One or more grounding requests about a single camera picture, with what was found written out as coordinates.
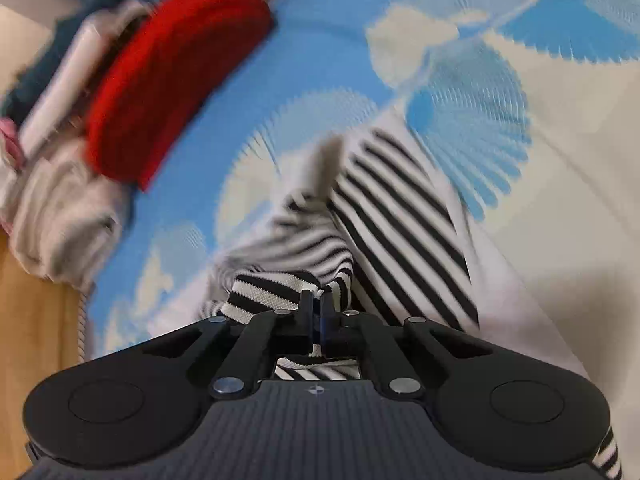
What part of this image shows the black white striped shirt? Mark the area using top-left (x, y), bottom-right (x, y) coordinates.
top-left (203, 114), bottom-right (623, 479)

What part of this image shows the wooden headboard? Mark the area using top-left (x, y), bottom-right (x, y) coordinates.
top-left (0, 235), bottom-right (80, 479)

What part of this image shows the cream folded towel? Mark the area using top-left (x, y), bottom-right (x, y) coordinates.
top-left (1, 133), bottom-right (132, 290)

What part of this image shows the blue white patterned bedsheet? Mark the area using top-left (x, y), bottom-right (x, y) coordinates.
top-left (81, 0), bottom-right (640, 386)

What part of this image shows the red folded sweater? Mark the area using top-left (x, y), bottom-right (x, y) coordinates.
top-left (86, 0), bottom-right (273, 190)

